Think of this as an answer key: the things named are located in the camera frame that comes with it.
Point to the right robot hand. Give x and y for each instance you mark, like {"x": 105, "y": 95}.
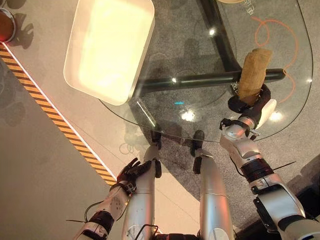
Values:
{"x": 266, "y": 110}

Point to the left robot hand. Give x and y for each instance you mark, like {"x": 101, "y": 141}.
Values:
{"x": 130, "y": 173}

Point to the tan cloth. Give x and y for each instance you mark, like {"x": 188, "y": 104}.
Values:
{"x": 253, "y": 72}

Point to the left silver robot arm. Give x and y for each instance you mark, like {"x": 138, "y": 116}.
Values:
{"x": 112, "y": 201}

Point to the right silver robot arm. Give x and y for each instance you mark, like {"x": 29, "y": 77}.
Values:
{"x": 250, "y": 150}

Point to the white rectangular plastic basket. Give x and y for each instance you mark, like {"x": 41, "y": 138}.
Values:
{"x": 107, "y": 50}

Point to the left silver robot leg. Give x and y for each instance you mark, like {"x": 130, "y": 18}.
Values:
{"x": 142, "y": 200}

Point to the silver robot leg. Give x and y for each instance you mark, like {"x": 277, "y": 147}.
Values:
{"x": 142, "y": 200}
{"x": 215, "y": 195}

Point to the left dark robot foot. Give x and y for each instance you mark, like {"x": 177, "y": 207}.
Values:
{"x": 156, "y": 138}

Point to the dark robot foot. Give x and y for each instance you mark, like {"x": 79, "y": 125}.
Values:
{"x": 197, "y": 142}
{"x": 156, "y": 138}

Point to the right dark robot foot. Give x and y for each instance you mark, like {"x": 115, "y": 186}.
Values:
{"x": 197, "y": 142}

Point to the grey carpet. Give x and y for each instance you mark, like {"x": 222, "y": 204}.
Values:
{"x": 225, "y": 172}

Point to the right silver robot leg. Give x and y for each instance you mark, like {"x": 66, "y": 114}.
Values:
{"x": 215, "y": 195}

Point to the yellow black hazard tape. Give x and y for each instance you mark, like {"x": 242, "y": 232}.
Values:
{"x": 50, "y": 110}

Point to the round chrome rimmed stool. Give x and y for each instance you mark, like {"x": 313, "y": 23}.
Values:
{"x": 5, "y": 25}

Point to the black metal table frame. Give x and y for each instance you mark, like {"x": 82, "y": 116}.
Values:
{"x": 200, "y": 80}

